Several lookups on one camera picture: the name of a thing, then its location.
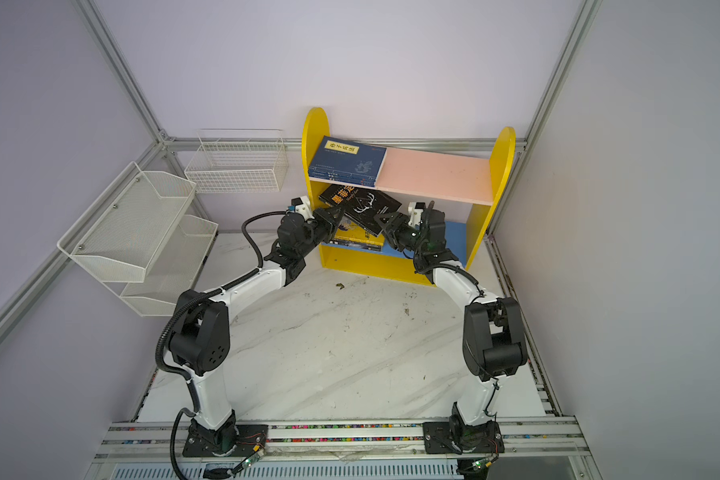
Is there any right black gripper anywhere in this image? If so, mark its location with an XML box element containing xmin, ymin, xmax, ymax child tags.
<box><xmin>373</xmin><ymin>214</ymin><xmax>428</xmax><ymax>256</ymax></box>

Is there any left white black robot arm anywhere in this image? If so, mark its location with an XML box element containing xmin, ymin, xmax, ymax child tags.
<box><xmin>154</xmin><ymin>197</ymin><xmax>343</xmax><ymax>456</ymax></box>

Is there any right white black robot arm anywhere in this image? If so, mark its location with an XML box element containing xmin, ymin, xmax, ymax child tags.
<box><xmin>375</xmin><ymin>202</ymin><xmax>529</xmax><ymax>454</ymax></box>

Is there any navy blue book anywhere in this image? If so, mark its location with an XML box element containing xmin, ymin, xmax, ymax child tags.
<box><xmin>307</xmin><ymin>136</ymin><xmax>387</xmax><ymax>188</ymax></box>

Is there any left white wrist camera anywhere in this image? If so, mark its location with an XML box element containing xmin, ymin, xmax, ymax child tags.
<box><xmin>288</xmin><ymin>196</ymin><xmax>313</xmax><ymax>221</ymax></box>

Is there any yellow pink blue bookshelf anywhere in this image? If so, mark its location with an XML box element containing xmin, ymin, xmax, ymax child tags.
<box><xmin>301</xmin><ymin>107</ymin><xmax>517</xmax><ymax>285</ymax></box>

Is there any white wire basket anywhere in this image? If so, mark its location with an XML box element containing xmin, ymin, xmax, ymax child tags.
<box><xmin>184</xmin><ymin>129</ymin><xmax>289</xmax><ymax>194</ymax></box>

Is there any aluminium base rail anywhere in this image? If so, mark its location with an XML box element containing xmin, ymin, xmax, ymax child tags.
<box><xmin>86</xmin><ymin>417</ymin><xmax>601</xmax><ymax>479</ymax></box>

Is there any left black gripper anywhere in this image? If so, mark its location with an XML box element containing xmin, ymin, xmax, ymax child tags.
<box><xmin>298</xmin><ymin>205</ymin><xmax>344</xmax><ymax>259</ymax></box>

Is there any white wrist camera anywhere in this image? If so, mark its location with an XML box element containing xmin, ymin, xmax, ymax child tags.
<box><xmin>407</xmin><ymin>202</ymin><xmax>427</xmax><ymax>229</ymax></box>
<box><xmin>288</xmin><ymin>196</ymin><xmax>313</xmax><ymax>221</ymax></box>

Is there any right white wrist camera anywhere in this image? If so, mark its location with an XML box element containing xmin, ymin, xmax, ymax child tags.
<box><xmin>407</xmin><ymin>202</ymin><xmax>427</xmax><ymax>229</ymax></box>

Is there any white mesh tiered rack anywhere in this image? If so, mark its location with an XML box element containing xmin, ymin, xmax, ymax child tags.
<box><xmin>57</xmin><ymin>162</ymin><xmax>218</xmax><ymax>317</ymax></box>

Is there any yellow children's book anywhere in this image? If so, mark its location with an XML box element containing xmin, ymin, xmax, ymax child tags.
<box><xmin>329</xmin><ymin>219</ymin><xmax>385</xmax><ymax>252</ymax></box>

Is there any black antler cover book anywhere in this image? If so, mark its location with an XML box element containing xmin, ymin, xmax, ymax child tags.
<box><xmin>318</xmin><ymin>184</ymin><xmax>401</xmax><ymax>236</ymax></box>

